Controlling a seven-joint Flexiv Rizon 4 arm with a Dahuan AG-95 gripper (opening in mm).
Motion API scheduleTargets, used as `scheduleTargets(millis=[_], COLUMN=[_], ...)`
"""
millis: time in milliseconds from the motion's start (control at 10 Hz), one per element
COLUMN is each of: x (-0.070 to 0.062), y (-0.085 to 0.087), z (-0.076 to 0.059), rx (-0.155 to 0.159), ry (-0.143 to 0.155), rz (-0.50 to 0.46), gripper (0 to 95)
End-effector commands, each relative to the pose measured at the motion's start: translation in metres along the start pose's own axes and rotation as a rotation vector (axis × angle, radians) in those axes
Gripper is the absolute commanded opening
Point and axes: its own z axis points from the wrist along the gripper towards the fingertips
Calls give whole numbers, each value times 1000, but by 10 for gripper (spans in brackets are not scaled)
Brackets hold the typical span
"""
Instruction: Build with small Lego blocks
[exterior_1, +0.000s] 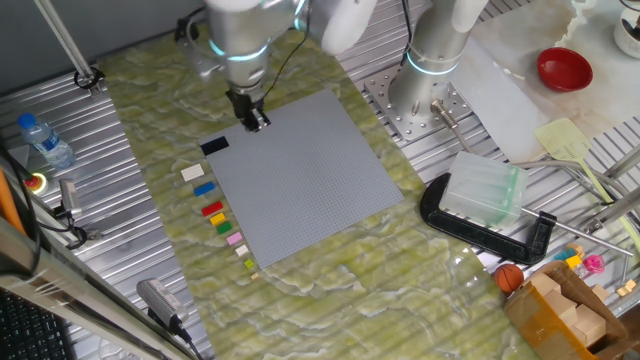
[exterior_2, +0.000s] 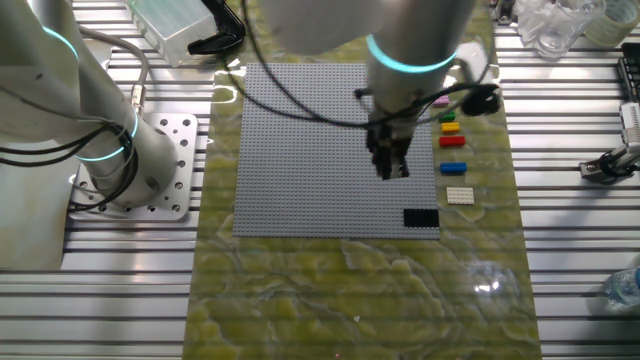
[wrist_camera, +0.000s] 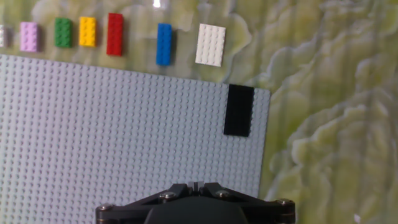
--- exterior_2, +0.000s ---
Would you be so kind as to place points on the black C-clamp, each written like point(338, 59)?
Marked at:
point(225, 35)

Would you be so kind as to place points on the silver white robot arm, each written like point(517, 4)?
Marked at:
point(410, 30)

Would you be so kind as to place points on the large grey Lego baseplate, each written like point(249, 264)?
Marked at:
point(300, 165)

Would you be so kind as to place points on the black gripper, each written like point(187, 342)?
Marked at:
point(387, 136)

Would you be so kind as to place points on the pink Lego brick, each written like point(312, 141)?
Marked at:
point(441, 101)

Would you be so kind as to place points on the grey depth camera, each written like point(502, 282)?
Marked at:
point(631, 125)

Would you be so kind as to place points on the translucent plastic box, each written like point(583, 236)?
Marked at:
point(170, 30)

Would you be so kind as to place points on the metal camera mount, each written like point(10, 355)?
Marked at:
point(600, 167)

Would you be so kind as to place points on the blue Lego brick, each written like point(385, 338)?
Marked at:
point(453, 168)

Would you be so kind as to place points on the black Lego plate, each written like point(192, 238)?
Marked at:
point(421, 218)

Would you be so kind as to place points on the clear plastic cup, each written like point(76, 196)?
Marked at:
point(555, 25)

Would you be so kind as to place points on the yellow Lego brick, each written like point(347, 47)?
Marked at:
point(450, 128)

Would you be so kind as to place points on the clear water bottle blue cap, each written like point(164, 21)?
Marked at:
point(625, 287)

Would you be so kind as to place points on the black keyboard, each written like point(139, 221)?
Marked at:
point(631, 70)

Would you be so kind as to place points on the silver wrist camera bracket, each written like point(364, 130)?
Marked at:
point(472, 55)

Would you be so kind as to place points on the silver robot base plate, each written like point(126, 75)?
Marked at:
point(190, 150)

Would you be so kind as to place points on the clear tape roll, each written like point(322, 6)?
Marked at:
point(615, 22)

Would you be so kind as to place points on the green marble pattern mat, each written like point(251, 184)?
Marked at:
point(350, 300)

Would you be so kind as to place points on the white Lego plate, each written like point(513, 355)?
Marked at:
point(460, 196)

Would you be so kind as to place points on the red Lego brick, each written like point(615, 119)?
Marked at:
point(452, 141)

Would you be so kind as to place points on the green Lego brick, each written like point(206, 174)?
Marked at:
point(448, 117)

